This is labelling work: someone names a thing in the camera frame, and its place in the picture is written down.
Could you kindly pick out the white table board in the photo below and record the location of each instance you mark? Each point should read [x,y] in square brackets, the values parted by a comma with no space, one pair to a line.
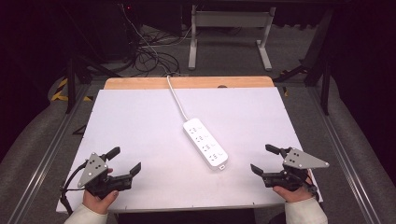
[140,124]

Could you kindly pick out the aluminium floor rail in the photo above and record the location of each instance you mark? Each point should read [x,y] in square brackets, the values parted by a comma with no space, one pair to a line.
[46,155]
[342,155]

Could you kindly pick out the person's left hand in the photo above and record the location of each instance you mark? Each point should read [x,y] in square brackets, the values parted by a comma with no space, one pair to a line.
[95,203]

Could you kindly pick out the person's right hand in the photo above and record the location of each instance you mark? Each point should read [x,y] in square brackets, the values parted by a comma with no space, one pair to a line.
[295,196]

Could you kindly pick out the black equipment case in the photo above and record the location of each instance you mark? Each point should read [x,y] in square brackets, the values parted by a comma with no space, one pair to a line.
[118,31]

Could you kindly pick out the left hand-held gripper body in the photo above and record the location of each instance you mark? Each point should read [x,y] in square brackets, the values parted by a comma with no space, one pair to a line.
[93,169]

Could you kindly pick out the white metal desk frame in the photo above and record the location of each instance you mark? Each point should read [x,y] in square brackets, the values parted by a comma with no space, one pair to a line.
[230,19]

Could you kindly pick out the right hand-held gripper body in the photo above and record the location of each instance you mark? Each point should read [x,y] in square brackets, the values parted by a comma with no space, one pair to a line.
[300,160]

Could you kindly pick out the white power strip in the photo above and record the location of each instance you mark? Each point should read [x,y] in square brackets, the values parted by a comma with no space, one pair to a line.
[204,143]

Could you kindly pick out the black metal stand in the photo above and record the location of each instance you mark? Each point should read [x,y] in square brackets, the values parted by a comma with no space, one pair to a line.
[71,87]
[325,90]

